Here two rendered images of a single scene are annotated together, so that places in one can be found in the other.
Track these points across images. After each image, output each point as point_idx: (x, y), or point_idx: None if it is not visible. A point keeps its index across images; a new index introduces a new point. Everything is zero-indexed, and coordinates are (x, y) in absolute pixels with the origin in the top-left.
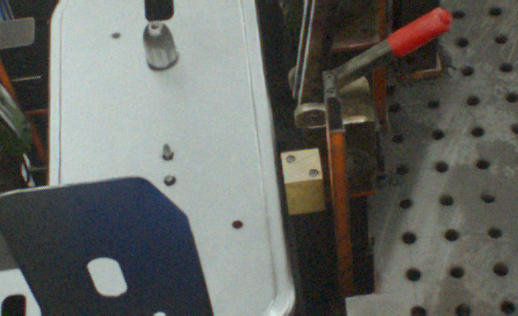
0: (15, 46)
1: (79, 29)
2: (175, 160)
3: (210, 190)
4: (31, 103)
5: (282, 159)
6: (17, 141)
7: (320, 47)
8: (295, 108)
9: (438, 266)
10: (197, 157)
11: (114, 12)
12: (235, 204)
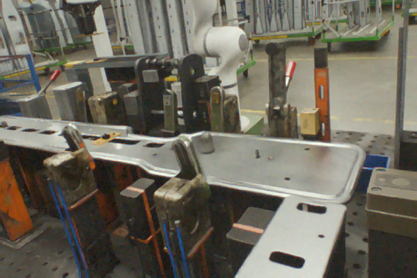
0: (149, 185)
1: (167, 165)
2: (261, 156)
3: (284, 151)
4: (157, 223)
5: (302, 112)
6: (207, 187)
7: (284, 71)
8: None
9: None
10: (265, 151)
11: (171, 156)
12: (296, 147)
